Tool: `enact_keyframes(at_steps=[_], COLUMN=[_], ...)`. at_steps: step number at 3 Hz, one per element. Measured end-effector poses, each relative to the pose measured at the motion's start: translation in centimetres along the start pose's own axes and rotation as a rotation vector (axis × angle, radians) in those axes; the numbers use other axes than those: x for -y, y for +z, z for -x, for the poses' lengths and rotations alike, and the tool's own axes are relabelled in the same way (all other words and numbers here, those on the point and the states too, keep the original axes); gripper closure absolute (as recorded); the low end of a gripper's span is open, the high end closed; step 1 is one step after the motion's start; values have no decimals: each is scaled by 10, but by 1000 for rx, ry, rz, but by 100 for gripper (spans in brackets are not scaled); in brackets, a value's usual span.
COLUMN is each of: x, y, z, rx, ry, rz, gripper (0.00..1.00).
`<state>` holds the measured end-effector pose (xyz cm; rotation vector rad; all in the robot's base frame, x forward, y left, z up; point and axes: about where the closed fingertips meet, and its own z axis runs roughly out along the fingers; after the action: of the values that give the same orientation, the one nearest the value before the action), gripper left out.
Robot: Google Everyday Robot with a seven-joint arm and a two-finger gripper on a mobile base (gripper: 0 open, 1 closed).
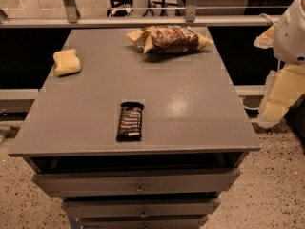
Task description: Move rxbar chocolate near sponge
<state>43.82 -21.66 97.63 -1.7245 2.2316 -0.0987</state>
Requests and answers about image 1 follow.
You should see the metal railing frame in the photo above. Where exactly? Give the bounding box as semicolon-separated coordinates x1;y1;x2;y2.
0;0;280;28

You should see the top grey drawer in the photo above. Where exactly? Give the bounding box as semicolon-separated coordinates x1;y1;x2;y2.
32;168;240;198

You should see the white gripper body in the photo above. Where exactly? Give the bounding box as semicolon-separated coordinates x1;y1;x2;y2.
274;0;305;65

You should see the bottom grey drawer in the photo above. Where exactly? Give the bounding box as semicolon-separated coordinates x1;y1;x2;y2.
81;215;208;229

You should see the yellow sponge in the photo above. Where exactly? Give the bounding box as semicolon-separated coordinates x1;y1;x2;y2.
53;49;81;76

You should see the middle grey drawer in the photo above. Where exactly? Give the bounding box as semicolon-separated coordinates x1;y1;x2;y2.
62;198;220;219

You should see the grey drawer cabinet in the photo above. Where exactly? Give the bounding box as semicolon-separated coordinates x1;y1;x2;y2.
10;29;259;229

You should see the black rxbar chocolate bar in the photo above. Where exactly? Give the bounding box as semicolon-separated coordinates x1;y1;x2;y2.
116;102;144;142

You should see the white cable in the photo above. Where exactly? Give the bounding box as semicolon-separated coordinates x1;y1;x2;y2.
258;12;276;26

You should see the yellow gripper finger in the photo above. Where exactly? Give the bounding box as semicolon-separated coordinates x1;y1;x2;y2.
258;64;305;125
254;25;275;49

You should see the brown yellow chip bag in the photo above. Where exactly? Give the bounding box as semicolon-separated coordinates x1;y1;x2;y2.
126;25;214;54

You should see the grey drawer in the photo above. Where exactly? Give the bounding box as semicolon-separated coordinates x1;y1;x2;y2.
62;198;220;219
32;168;240;198
81;215;208;229

